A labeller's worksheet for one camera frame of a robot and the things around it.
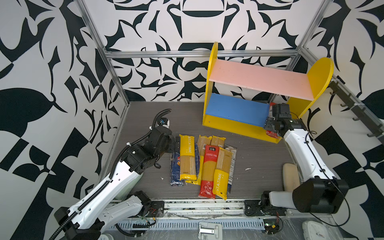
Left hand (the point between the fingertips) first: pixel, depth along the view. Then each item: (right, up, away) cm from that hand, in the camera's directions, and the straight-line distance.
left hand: (170, 135), depth 70 cm
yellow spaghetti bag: (+8, -13, +9) cm, 18 cm away
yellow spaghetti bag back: (+26, -7, +26) cm, 37 cm away
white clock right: (+63, -42, -4) cm, 76 cm away
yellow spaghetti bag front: (+26, -21, +10) cm, 35 cm away
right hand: (+55, +5, +9) cm, 56 cm away
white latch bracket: (+18, -42, -3) cm, 46 cm away
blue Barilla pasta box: (+1, -18, +9) cm, 20 cm away
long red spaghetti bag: (+19, -21, +13) cm, 31 cm away
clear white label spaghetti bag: (+35, -12, +21) cm, 43 cm away
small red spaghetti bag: (+51, 0, +10) cm, 52 cm away
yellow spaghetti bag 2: (+16, -7, +26) cm, 31 cm away
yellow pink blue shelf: (+47, +26, +52) cm, 74 cm away
